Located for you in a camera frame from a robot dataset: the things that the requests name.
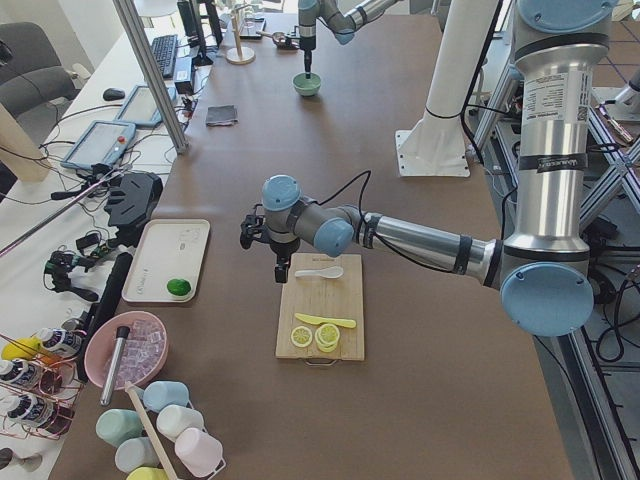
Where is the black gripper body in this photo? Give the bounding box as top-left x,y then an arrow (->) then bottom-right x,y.
240,203 -> 300,253
299,23 -> 316,52

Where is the green ceramic bowl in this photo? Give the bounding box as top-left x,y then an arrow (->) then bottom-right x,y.
292,72 -> 321,97

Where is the white ceramic spoon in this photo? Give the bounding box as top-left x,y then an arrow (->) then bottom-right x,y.
295,266 -> 344,279

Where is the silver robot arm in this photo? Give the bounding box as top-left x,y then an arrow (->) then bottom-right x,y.
298,0 -> 396,79
240,1 -> 618,337

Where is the pink bowl of ice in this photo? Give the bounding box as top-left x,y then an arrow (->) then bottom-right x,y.
84,311 -> 169,390

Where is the metal scoop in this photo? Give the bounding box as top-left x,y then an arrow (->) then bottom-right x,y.
257,30 -> 300,50

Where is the wooden mug tree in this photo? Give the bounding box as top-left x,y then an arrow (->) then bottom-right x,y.
226,2 -> 257,65

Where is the lemon slice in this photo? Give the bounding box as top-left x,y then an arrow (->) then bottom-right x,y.
290,326 -> 313,348
314,323 -> 341,353

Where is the yellow plastic knife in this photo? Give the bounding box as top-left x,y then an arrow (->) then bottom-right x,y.
294,313 -> 357,329

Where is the cream rabbit tray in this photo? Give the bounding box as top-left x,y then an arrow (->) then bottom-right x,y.
122,219 -> 210,303

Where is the green lime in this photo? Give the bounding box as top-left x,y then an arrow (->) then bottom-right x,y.
166,278 -> 192,297

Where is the grey folded cloth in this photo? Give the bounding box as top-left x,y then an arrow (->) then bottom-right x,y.
205,105 -> 238,127

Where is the black monitor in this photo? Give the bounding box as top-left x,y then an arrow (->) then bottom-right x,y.
177,0 -> 223,66

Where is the black keyboard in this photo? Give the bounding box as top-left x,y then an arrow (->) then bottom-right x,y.
151,34 -> 178,79

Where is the blue teach pendant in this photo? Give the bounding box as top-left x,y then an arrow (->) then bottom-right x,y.
61,121 -> 136,170
115,85 -> 162,129

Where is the steel muddler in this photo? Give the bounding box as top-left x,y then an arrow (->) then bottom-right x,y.
99,326 -> 131,407

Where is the blue cup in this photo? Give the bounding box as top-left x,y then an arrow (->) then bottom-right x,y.
143,380 -> 190,413

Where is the white cup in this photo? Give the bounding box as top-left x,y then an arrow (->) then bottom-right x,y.
156,405 -> 205,442

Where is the black computer mouse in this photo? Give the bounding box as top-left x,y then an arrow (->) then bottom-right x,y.
102,88 -> 126,102

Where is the pink cup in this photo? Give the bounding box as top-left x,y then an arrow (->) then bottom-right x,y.
174,427 -> 225,478

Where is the green cup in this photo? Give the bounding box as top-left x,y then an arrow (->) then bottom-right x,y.
95,409 -> 143,448

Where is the yellow lemon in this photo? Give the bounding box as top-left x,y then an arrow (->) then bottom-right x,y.
1,337 -> 41,360

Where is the white pedestal column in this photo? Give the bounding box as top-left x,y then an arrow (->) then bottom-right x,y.
396,0 -> 501,177

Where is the aluminium frame post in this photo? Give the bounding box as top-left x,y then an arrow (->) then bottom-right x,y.
113,0 -> 188,154

